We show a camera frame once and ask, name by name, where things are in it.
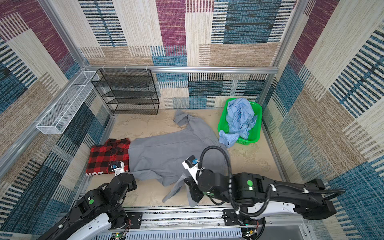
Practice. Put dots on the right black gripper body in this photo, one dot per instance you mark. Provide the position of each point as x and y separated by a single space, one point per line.
198 193

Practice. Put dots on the grey long sleeve shirt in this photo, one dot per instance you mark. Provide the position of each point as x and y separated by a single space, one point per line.
161 157

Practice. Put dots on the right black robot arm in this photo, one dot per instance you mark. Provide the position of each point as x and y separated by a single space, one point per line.
254 197

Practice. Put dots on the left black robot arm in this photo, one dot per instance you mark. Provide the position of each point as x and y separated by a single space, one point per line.
97 211

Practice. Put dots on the green plastic basket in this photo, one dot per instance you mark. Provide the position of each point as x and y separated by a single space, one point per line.
240 123

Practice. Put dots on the light blue shirt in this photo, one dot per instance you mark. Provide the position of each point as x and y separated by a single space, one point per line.
240 120

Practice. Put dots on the red black plaid folded shirt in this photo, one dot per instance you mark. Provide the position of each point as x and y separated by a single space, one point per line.
102 158

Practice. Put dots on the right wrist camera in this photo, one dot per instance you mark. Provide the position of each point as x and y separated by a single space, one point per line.
191 164

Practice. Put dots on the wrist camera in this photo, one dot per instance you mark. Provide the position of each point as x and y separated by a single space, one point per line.
117 168
191 164

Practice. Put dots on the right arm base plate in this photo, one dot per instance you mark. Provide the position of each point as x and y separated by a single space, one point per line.
231 219

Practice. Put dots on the white slotted cable duct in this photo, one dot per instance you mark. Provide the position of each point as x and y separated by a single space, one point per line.
193 234

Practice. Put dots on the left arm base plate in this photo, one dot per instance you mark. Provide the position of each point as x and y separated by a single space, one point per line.
133 221

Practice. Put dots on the aluminium front rail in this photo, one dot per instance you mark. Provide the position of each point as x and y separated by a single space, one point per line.
209 217

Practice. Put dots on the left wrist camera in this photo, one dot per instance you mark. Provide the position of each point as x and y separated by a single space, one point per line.
117 168

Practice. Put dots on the black wire shelf rack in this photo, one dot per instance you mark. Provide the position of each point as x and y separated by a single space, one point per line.
127 91

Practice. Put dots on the white wire mesh basket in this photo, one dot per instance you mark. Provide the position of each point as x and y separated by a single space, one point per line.
59 116

